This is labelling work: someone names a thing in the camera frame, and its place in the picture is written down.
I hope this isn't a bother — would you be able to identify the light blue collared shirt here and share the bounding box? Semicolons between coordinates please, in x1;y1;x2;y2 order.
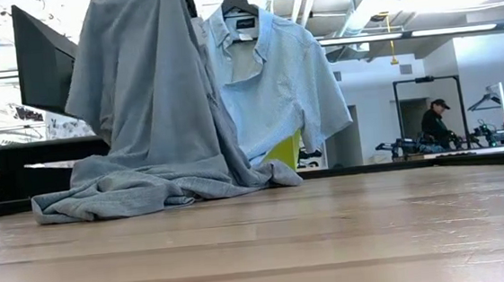
199;0;357;171

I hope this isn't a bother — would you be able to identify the neon yellow t-shirt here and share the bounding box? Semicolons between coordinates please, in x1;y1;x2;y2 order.
258;129;305;173

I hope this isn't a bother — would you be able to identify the grey shirt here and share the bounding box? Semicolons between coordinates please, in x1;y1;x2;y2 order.
14;0;305;226

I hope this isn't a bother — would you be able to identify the background clothes hanger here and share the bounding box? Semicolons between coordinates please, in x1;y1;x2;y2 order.
466;89;504;112

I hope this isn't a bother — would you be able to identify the long ceiling light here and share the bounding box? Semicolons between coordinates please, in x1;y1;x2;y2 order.
318;22;504;46

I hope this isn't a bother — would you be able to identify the grey door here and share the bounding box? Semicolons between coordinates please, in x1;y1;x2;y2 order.
321;104;363;169

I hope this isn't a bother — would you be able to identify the black background equipment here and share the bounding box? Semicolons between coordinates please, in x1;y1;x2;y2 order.
297;147;325;170

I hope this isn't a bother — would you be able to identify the person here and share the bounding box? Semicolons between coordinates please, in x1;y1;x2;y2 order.
418;96;465;154

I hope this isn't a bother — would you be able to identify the white background table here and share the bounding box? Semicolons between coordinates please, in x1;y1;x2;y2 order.
390;145;504;163

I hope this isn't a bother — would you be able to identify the black monitor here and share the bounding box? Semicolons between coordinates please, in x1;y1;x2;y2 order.
10;0;84;119

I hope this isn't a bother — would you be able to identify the floral fabric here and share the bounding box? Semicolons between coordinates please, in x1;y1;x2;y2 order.
44;110;94;140

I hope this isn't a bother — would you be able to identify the dark grey desk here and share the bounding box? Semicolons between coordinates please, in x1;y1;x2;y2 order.
0;133;116;202

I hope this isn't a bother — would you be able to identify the yellow hanging cord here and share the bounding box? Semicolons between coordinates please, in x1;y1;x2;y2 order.
385;12;400;66

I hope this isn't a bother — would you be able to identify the black garment rack frame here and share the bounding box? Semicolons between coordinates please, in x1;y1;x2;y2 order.
393;73;468;148

